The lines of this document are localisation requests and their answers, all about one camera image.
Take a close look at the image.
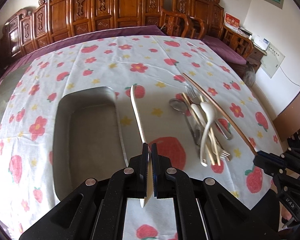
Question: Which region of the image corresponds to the cream plastic knife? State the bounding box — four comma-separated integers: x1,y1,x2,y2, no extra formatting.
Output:
130,85,153,208

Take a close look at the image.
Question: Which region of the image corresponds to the white ceramic spoon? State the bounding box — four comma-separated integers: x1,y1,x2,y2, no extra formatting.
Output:
191,102,215,131
199,102,216,167

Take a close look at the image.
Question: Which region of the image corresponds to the steel fork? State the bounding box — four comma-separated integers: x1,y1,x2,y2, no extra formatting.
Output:
185,84,234,141
188,123,230,160

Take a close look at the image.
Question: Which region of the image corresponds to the grey metal tray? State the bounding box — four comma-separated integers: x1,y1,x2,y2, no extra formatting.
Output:
52,87,128,200

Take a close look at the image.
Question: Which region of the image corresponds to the steel spoon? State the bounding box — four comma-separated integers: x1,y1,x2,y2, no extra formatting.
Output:
169,98,202,148

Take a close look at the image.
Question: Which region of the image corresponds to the strawberry flower tablecloth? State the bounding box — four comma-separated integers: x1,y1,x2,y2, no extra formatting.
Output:
0,36,282,239

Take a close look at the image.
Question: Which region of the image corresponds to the wooden side table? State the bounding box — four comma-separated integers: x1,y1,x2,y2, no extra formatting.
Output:
220,25,267,68

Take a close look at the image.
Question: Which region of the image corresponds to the white router box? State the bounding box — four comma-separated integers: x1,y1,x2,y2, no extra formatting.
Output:
253,35,270,51

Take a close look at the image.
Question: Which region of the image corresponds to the red framed sign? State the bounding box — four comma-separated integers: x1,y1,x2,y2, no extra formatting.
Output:
224,12,240,30

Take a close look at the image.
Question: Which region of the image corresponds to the wooden armchair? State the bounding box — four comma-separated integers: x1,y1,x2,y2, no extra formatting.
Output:
159,9,207,40

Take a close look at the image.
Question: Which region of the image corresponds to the white wall panel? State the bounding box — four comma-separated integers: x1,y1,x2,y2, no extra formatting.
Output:
261,43,285,78

